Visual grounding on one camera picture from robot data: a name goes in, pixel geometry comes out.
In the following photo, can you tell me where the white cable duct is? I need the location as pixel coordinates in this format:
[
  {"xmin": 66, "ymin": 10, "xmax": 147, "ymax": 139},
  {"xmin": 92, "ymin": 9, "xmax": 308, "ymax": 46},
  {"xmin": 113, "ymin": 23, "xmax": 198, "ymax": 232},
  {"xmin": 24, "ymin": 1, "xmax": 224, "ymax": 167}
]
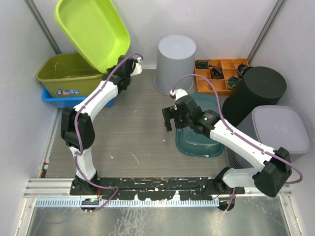
[{"xmin": 34, "ymin": 196, "xmax": 220, "ymax": 208}]

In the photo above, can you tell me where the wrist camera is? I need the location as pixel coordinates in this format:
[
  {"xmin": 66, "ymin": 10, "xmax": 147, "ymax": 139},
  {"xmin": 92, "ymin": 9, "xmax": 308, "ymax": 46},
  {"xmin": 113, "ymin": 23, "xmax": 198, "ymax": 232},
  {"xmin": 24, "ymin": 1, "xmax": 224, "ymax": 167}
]
[
  {"xmin": 131, "ymin": 57, "xmax": 143, "ymax": 76},
  {"xmin": 169, "ymin": 88, "xmax": 188, "ymax": 111}
]

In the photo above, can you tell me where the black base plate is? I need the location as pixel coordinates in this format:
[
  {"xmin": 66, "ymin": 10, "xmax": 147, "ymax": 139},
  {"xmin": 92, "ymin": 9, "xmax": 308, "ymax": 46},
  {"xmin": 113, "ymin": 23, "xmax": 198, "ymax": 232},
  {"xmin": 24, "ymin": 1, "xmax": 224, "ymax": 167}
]
[{"xmin": 70, "ymin": 177, "xmax": 246, "ymax": 201}]

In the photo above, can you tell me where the grey mesh waste basket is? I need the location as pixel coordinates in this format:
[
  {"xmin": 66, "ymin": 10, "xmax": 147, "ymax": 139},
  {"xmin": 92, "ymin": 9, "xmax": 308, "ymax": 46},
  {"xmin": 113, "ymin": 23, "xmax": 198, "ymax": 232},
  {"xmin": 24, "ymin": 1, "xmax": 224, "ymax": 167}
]
[{"xmin": 236, "ymin": 105, "xmax": 313, "ymax": 162}]

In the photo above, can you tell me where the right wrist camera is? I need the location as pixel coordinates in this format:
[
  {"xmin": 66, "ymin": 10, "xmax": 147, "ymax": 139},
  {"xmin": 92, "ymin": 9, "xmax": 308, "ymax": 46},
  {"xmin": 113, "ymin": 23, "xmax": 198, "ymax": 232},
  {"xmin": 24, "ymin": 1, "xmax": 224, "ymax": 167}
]
[{"xmin": 169, "ymin": 88, "xmax": 188, "ymax": 111}]

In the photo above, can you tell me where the orange compartment tray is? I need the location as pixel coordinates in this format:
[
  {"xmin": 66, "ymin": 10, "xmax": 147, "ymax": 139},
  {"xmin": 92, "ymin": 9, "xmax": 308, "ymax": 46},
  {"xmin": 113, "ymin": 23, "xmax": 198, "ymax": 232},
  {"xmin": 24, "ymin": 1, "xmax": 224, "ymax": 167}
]
[{"xmin": 194, "ymin": 58, "xmax": 249, "ymax": 96}]

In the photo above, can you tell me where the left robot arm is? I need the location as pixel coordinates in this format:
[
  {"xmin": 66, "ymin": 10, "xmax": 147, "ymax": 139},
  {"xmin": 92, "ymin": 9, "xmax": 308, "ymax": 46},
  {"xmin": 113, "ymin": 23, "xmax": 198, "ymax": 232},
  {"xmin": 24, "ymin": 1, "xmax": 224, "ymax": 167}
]
[{"xmin": 61, "ymin": 55, "xmax": 143, "ymax": 195}]

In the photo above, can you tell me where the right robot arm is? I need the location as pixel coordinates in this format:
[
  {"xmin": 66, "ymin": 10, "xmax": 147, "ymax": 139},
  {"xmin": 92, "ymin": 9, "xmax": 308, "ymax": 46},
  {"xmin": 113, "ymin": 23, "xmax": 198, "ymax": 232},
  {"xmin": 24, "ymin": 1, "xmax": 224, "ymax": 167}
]
[{"xmin": 162, "ymin": 89, "xmax": 292, "ymax": 197}]

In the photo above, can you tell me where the yellow-green plastic tub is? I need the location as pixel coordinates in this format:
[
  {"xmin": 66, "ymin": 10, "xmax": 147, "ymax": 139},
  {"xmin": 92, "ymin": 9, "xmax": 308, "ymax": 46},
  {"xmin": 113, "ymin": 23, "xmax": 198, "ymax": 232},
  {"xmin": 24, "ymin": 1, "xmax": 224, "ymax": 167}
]
[{"xmin": 55, "ymin": 0, "xmax": 131, "ymax": 73}]

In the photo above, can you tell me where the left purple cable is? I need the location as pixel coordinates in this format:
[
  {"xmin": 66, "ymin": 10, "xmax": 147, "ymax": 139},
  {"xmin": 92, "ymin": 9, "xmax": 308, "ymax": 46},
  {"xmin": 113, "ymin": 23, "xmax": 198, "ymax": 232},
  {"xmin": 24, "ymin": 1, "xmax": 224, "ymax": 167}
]
[{"xmin": 73, "ymin": 53, "xmax": 143, "ymax": 212}]

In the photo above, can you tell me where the blue plastic tub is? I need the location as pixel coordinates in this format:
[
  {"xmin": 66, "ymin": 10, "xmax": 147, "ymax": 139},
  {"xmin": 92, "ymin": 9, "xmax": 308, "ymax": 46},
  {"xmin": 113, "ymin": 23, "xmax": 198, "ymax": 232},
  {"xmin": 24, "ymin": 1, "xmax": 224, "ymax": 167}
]
[{"xmin": 41, "ymin": 88, "xmax": 116, "ymax": 109}]

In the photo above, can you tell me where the aluminium rail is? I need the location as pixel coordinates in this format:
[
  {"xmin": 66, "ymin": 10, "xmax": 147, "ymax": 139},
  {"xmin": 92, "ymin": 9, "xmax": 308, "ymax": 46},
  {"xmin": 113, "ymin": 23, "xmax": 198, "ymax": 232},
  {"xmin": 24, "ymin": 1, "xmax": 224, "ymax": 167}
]
[{"xmin": 23, "ymin": 178, "xmax": 292, "ymax": 198}]

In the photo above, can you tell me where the olive perforated plastic tub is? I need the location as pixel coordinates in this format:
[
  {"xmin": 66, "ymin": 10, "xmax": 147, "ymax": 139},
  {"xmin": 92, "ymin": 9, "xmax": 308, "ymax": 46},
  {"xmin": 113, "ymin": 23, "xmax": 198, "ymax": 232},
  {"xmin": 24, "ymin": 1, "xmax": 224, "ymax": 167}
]
[{"xmin": 36, "ymin": 53, "xmax": 104, "ymax": 97}]

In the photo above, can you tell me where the green plastic tub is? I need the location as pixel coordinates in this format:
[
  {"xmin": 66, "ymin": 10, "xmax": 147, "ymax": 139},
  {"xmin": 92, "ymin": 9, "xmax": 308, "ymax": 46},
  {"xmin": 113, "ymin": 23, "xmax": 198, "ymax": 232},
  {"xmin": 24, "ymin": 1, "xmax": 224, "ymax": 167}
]
[{"xmin": 176, "ymin": 93, "xmax": 224, "ymax": 157}]

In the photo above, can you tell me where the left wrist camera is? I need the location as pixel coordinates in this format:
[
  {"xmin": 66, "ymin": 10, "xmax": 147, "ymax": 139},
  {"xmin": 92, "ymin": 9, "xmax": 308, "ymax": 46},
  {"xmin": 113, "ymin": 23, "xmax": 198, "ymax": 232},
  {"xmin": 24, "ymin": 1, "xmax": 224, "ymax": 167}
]
[{"xmin": 131, "ymin": 57, "xmax": 143, "ymax": 76}]

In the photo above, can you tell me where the light grey round bucket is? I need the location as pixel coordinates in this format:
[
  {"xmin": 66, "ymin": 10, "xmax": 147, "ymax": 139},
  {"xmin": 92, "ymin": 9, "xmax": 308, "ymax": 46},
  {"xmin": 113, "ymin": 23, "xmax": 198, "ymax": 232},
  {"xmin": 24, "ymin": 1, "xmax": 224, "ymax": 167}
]
[{"xmin": 154, "ymin": 34, "xmax": 196, "ymax": 95}]

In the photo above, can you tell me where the black ribbed bin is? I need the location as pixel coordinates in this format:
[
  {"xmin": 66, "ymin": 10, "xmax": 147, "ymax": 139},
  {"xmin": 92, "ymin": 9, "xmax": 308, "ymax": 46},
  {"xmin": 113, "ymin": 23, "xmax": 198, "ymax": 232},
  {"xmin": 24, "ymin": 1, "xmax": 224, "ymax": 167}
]
[{"xmin": 222, "ymin": 66, "xmax": 287, "ymax": 127}]

